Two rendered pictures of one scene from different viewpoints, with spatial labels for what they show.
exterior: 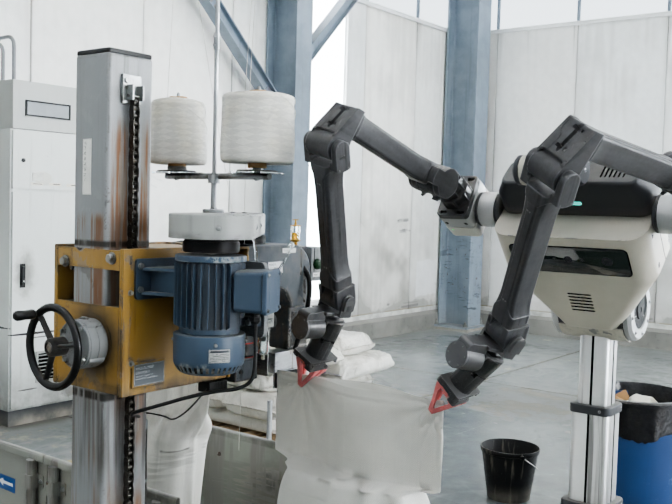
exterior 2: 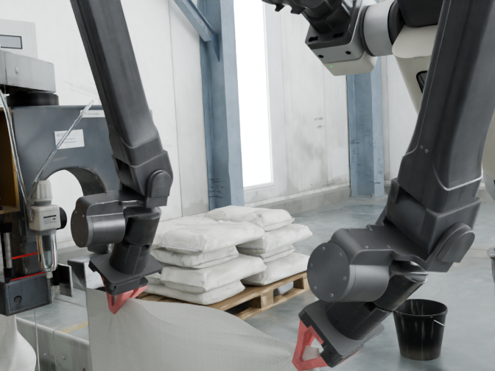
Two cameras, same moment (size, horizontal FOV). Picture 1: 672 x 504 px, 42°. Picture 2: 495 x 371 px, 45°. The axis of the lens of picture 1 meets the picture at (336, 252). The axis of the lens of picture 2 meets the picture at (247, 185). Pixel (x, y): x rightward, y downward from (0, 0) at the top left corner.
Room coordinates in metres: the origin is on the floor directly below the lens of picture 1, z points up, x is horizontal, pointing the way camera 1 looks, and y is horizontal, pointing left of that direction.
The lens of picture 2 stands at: (1.21, -0.21, 1.29)
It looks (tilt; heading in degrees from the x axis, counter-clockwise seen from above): 6 degrees down; 4
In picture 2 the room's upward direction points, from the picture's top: 3 degrees counter-clockwise
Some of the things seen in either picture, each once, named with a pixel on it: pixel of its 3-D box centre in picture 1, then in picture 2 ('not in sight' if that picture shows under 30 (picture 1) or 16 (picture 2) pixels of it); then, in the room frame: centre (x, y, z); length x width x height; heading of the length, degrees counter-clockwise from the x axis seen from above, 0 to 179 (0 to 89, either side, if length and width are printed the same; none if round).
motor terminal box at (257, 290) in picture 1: (257, 296); not in sight; (1.84, 0.16, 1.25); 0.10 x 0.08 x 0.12; 168
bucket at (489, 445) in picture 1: (509, 471); (419, 330); (4.38, -0.90, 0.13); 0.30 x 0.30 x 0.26
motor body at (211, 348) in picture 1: (209, 313); not in sight; (1.86, 0.26, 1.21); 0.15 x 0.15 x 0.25
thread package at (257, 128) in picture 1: (257, 129); not in sight; (1.98, 0.18, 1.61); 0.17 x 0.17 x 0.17
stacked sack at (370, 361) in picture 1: (342, 362); (267, 236); (5.60, -0.06, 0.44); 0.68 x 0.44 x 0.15; 143
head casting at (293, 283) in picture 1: (237, 289); (37, 176); (2.32, 0.26, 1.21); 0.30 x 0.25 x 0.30; 53
